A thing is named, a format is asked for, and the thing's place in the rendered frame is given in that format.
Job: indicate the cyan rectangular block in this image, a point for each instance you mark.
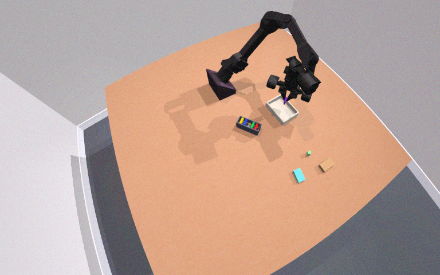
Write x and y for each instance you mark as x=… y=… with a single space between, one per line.
x=298 y=175

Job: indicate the white shallow tray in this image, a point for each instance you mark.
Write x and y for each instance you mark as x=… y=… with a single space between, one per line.
x=283 y=113

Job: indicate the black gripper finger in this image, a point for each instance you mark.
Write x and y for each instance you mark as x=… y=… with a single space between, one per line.
x=291 y=96
x=283 y=94

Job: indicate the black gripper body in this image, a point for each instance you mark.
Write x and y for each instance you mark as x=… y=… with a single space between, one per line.
x=288 y=85

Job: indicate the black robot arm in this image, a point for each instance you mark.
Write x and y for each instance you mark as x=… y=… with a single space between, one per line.
x=270 y=22

